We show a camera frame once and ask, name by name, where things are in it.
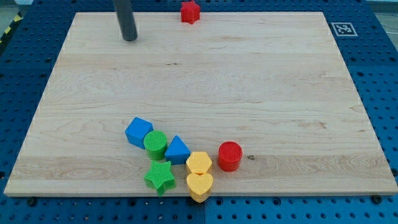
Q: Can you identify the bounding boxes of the grey cylindrical robot arm stick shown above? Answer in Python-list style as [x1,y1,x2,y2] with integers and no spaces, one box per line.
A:
[113,0,138,42]

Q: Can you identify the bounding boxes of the blue cube block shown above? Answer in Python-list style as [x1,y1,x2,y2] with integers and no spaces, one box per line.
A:
[125,117,154,149]

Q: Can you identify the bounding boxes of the blue triangle block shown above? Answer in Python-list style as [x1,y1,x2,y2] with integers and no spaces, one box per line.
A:
[165,135,191,165]

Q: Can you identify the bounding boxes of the yellow hexagon block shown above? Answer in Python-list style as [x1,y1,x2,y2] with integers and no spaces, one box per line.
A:
[186,151,213,175]

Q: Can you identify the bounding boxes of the red cylinder block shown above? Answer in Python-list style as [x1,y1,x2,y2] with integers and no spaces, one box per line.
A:
[218,141,243,172]

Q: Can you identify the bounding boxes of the green cylinder block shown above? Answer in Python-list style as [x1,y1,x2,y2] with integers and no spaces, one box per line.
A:
[144,130,167,161]

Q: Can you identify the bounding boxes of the yellow heart block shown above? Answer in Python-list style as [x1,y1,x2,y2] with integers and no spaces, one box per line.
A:
[186,173,214,203]

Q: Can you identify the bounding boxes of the green star block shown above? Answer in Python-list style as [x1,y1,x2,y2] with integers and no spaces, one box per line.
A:
[144,161,176,197]

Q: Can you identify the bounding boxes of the light wooden board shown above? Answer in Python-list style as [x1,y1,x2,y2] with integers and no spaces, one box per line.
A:
[4,12,397,197]

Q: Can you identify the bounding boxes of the red star block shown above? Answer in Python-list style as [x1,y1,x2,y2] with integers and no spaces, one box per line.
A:
[180,0,200,24]

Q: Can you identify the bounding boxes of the white fiducial marker tag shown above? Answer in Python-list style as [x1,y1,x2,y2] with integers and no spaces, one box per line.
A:
[331,22,358,37]

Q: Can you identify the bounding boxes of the yellow black hazard tape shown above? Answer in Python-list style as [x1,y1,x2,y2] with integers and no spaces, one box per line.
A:
[1,11,24,45]

